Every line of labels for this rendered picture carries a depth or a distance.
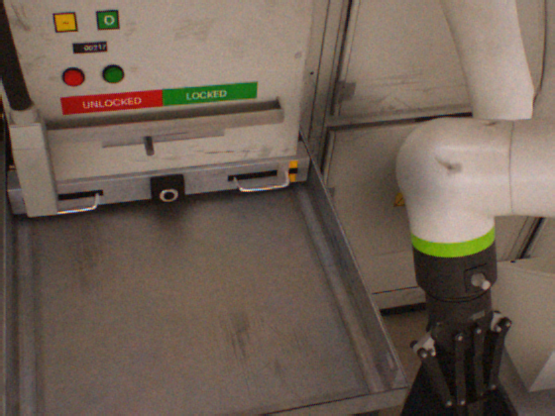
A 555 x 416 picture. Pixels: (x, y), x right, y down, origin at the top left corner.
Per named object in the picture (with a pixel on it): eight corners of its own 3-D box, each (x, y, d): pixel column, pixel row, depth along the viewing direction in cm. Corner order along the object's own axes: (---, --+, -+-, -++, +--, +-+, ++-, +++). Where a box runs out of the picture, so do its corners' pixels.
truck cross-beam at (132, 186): (306, 180, 141) (310, 157, 136) (13, 215, 129) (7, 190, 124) (299, 163, 144) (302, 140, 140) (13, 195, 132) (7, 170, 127)
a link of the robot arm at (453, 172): (403, 105, 84) (379, 140, 75) (518, 99, 79) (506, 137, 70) (414, 214, 89) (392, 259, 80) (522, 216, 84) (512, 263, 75)
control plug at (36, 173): (58, 215, 118) (43, 131, 105) (27, 218, 116) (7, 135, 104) (56, 181, 123) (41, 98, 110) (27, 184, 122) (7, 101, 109)
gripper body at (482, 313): (441, 306, 81) (447, 374, 84) (506, 283, 83) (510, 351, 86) (408, 277, 87) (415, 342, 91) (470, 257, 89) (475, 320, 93)
